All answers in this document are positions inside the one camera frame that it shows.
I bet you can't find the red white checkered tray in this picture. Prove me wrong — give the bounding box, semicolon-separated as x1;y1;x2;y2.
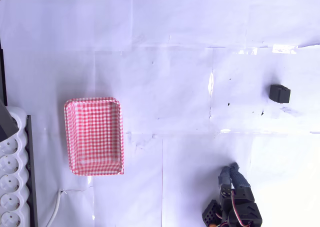
63;96;126;177

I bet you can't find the dark grey adapter box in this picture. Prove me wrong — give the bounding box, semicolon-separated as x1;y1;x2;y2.
0;98;20;143

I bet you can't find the white power cable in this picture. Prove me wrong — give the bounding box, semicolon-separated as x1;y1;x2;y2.
44;189;67;227

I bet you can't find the white power strip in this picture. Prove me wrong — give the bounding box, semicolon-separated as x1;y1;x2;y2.
0;106;30;227

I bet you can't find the red white servo wire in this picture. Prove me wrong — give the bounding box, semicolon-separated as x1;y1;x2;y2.
216;189;251;227

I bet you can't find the white paper table cover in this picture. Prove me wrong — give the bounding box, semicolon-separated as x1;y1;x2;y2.
0;0;320;227

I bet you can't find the black block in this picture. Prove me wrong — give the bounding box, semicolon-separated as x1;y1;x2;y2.
269;83;292;104

